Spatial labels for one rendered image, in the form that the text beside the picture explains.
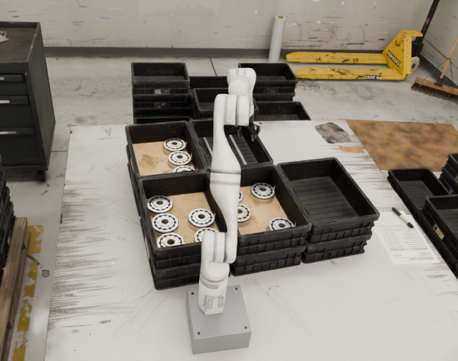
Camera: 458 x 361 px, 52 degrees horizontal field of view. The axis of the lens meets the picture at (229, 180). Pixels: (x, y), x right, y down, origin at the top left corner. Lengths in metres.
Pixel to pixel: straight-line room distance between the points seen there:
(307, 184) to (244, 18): 3.20
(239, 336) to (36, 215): 1.91
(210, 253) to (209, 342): 0.35
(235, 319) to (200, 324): 0.12
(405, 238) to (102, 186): 1.39
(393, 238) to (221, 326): 0.96
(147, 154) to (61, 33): 3.00
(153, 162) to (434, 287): 1.30
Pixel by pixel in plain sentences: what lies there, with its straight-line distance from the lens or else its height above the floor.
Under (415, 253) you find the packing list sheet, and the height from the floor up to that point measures 0.70.
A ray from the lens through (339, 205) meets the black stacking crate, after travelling 2.09.
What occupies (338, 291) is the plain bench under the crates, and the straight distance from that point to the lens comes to 1.93.
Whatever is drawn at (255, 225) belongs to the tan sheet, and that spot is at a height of 0.83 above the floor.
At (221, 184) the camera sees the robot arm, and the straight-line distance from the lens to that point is 1.39.
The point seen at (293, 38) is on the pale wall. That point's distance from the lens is 5.36.
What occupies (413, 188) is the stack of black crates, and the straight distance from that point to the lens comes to 3.35.
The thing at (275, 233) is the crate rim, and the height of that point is 0.93.
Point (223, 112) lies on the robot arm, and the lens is 1.41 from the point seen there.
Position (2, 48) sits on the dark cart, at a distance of 3.22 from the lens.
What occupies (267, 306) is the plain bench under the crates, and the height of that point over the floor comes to 0.70.
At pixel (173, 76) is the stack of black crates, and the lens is 3.65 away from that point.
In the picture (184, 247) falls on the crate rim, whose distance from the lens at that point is 1.65.
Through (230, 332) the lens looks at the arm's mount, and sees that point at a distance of 1.61.
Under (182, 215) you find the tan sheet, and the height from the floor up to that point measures 0.83.
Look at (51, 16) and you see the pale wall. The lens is 5.02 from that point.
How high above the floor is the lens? 2.14
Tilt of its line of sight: 39 degrees down
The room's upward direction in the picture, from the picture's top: 7 degrees clockwise
